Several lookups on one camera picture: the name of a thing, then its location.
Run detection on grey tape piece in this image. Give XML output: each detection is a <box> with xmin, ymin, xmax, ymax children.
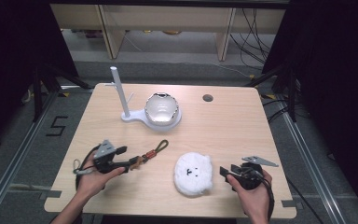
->
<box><xmin>38</xmin><ymin>189</ymin><xmax>62</xmax><ymax>201</ymax></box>
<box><xmin>281</xmin><ymin>199</ymin><xmax>304</xmax><ymax>209</ymax></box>

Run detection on white fluffy plush toy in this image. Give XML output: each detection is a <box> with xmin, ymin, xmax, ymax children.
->
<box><xmin>172</xmin><ymin>151</ymin><xmax>214</xmax><ymax>198</ymax></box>

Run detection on aluminium floor rail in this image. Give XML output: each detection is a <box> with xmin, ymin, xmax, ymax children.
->
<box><xmin>0</xmin><ymin>89</ymin><xmax>60</xmax><ymax>224</ymax></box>
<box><xmin>278</xmin><ymin>101</ymin><xmax>350</xmax><ymax>224</ymax></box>

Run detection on bundle of black hanging cables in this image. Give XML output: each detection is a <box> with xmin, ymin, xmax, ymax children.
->
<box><xmin>228</xmin><ymin>7</ymin><xmax>275</xmax><ymax>72</ymax></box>

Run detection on grey wrist strap loop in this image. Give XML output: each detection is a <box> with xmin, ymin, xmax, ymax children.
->
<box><xmin>72</xmin><ymin>159</ymin><xmax>90</xmax><ymax>175</ymax></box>

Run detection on light wooden shelf unit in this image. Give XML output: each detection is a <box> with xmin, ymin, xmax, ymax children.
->
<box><xmin>49</xmin><ymin>3</ymin><xmax>287</xmax><ymax>62</ymax></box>

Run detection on black metal stand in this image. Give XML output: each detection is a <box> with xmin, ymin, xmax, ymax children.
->
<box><xmin>244</xmin><ymin>62</ymin><xmax>300</xmax><ymax>123</ymax></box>
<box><xmin>32</xmin><ymin>62</ymin><xmax>91</xmax><ymax>123</ymax></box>

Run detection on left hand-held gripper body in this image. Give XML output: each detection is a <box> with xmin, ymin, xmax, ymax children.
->
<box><xmin>92</xmin><ymin>139</ymin><xmax>122</xmax><ymax>175</ymax></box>

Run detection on white floor cable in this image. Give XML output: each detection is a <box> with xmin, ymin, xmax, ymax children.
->
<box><xmin>211</xmin><ymin>61</ymin><xmax>254</xmax><ymax>79</ymax></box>

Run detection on person's right hand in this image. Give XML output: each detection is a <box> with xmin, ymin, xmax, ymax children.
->
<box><xmin>226</xmin><ymin>169</ymin><xmax>273</xmax><ymax>217</ymax></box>

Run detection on person's left hand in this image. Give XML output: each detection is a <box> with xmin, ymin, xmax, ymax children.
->
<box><xmin>76</xmin><ymin>153</ymin><xmax>127</xmax><ymax>200</ymax></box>

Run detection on white pole stand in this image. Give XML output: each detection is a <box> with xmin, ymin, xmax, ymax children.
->
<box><xmin>103</xmin><ymin>65</ymin><xmax>183</xmax><ymax>132</ymax></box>

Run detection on thin black floor cable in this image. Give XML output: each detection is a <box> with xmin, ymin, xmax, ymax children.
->
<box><xmin>284</xmin><ymin>176</ymin><xmax>319</xmax><ymax>224</ymax></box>

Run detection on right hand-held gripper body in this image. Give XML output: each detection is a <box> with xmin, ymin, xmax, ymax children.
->
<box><xmin>229</xmin><ymin>155</ymin><xmax>280</xmax><ymax>191</ymax></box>

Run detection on black floor cables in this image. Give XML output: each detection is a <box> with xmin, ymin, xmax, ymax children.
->
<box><xmin>261</xmin><ymin>98</ymin><xmax>294</xmax><ymax>124</ymax></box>

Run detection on green and orange keychain strap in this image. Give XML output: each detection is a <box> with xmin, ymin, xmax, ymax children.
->
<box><xmin>129</xmin><ymin>139</ymin><xmax>170</xmax><ymax>172</ymax></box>

